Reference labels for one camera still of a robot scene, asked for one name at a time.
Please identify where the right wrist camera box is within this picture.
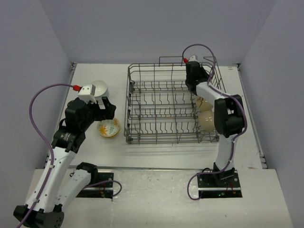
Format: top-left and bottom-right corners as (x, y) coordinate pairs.
(188, 55), (198, 62)

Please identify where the orange green floral bowl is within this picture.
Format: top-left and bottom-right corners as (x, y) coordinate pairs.
(97, 118), (121, 138)

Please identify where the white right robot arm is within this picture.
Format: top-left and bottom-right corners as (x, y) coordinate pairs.
(185, 60), (247, 187)

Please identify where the grey wire dish rack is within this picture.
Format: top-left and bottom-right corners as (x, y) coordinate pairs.
(124, 62), (219, 144)

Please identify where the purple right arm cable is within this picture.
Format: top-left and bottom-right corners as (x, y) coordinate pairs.
(182, 44), (249, 201)

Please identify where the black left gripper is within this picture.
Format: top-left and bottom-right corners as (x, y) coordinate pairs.
(80, 96), (115, 131)

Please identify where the light blue bowl rack end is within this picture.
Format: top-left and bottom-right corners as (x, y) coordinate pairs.
(92, 80), (109, 97)

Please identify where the plain beige bowl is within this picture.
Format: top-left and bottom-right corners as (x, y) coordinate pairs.
(198, 110), (215, 132)

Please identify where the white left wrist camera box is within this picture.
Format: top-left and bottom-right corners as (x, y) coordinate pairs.
(77, 84), (98, 104)

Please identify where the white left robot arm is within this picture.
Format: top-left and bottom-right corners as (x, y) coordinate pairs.
(13, 96), (116, 228)

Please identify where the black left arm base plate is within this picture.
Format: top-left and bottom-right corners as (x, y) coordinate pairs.
(76, 172), (114, 199)

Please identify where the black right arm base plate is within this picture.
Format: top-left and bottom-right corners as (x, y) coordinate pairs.
(197, 170), (243, 199)

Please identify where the beige bowl with plant drawing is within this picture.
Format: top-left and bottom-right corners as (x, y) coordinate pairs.
(195, 96), (213, 112)

